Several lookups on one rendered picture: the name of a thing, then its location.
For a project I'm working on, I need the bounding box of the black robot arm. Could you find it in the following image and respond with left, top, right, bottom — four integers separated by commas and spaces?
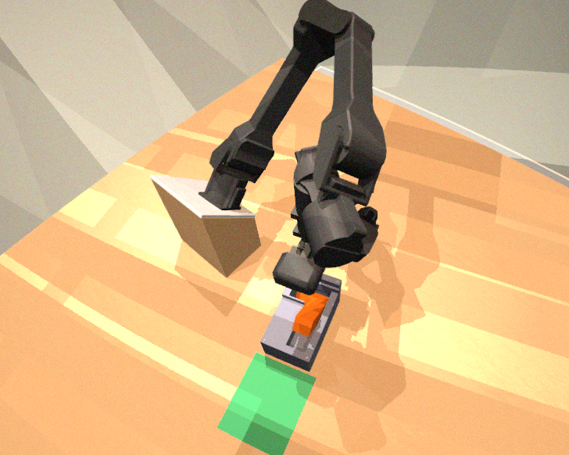
198, 0, 387, 268

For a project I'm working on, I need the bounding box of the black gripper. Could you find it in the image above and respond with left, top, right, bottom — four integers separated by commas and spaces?
272, 205, 326, 296

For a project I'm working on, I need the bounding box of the green mat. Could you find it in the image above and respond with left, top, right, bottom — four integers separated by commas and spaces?
217, 274, 342, 455

